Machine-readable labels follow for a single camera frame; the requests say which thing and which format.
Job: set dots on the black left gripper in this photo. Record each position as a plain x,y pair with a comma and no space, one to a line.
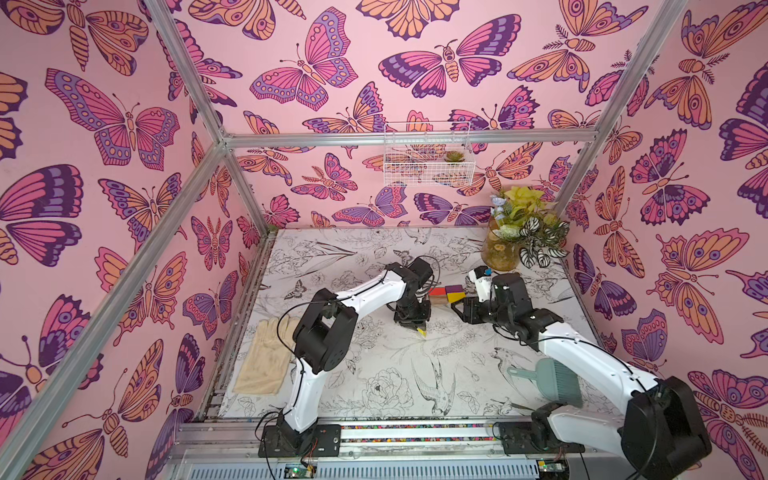
421,322

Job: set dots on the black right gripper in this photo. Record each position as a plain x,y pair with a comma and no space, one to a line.
471,309

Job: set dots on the yellow rectangular block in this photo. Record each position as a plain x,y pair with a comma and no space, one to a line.
455,296

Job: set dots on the purple block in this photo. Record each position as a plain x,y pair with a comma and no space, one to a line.
454,288

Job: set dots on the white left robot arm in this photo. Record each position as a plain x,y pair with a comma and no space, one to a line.
321,341

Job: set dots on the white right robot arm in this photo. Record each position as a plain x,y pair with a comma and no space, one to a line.
658,429

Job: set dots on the potted plant in vase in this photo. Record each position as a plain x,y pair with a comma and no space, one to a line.
523,230

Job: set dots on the small succulent in basket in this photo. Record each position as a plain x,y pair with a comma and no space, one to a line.
454,156

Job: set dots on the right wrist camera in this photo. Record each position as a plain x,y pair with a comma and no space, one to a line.
481,277

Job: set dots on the white wire basket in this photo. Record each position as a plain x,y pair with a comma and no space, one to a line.
416,158

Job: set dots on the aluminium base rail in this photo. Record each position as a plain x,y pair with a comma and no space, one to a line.
452,449

